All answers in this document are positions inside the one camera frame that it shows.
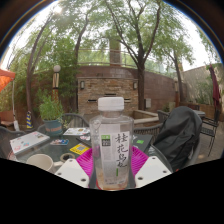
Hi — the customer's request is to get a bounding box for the blue yellow striped post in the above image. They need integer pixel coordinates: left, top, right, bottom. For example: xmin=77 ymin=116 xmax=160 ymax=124
xmin=25 ymin=110 xmax=34 ymax=129

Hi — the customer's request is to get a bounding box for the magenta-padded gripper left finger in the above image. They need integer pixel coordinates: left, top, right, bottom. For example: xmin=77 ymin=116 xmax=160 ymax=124
xmin=54 ymin=148 xmax=98 ymax=190

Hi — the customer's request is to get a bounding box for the white ribbed mug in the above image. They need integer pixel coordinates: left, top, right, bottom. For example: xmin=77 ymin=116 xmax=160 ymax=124
xmin=25 ymin=153 xmax=64 ymax=174

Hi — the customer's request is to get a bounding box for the large tree forked trunk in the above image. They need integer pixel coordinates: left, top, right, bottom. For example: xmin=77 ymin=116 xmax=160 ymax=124
xmin=89 ymin=0 xmax=198 ymax=112

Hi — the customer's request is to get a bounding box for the black metal patio chair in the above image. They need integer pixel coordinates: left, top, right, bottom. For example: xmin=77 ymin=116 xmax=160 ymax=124
xmin=199 ymin=109 xmax=223 ymax=158

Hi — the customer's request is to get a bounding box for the dark metal mesh chair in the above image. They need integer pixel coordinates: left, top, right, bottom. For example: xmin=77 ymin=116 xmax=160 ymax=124
xmin=0 ymin=125 xmax=27 ymax=160

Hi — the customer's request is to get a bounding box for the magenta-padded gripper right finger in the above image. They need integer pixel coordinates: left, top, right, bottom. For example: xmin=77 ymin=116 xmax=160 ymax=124
xmin=129 ymin=145 xmax=173 ymax=190

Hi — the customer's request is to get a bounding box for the globe garden lamp post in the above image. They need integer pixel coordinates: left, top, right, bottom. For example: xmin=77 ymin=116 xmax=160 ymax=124
xmin=52 ymin=64 xmax=62 ymax=101

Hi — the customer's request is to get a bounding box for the folded maroon patio umbrella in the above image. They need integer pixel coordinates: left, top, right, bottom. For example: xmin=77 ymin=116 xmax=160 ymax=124
xmin=208 ymin=63 xmax=222 ymax=111

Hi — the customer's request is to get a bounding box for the small tree thin trunk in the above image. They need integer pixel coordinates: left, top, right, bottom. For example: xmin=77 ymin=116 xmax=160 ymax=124
xmin=159 ymin=29 xmax=201 ymax=104

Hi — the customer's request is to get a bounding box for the green plant in teal pot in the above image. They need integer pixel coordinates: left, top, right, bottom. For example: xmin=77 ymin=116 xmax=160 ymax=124
xmin=38 ymin=94 xmax=65 ymax=136

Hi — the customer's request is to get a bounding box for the silver laptop with stickers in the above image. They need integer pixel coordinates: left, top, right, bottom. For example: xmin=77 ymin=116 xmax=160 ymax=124
xmin=9 ymin=130 xmax=51 ymax=155

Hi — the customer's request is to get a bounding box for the blue sticker card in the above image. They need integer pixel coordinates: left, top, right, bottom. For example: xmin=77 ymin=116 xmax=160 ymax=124
xmin=49 ymin=138 xmax=70 ymax=146

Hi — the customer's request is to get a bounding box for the yellow square card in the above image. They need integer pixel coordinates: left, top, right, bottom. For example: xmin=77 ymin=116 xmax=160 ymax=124
xmin=69 ymin=143 xmax=91 ymax=156

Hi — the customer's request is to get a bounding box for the white printed booklet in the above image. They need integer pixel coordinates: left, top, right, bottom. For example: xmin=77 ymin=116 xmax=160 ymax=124
xmin=63 ymin=127 xmax=91 ymax=136

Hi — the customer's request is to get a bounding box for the orange canopy tent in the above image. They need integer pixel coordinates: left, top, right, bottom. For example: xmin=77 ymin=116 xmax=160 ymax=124
xmin=0 ymin=68 xmax=17 ymax=94

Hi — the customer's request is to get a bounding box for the black backpack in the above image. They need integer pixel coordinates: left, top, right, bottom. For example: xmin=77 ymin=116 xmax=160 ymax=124
xmin=153 ymin=105 xmax=203 ymax=171

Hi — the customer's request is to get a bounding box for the metal chair holding backpack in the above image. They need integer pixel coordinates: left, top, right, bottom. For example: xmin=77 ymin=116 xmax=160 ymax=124
xmin=133 ymin=109 xmax=204 ymax=171

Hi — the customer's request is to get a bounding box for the clear drink bottle white cap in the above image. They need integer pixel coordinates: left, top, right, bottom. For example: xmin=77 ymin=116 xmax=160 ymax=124
xmin=89 ymin=96 xmax=135 ymax=191

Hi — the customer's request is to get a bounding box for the leaning tree curved trunk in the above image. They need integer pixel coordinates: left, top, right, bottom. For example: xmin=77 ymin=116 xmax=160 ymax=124
xmin=16 ymin=0 xmax=91 ymax=129

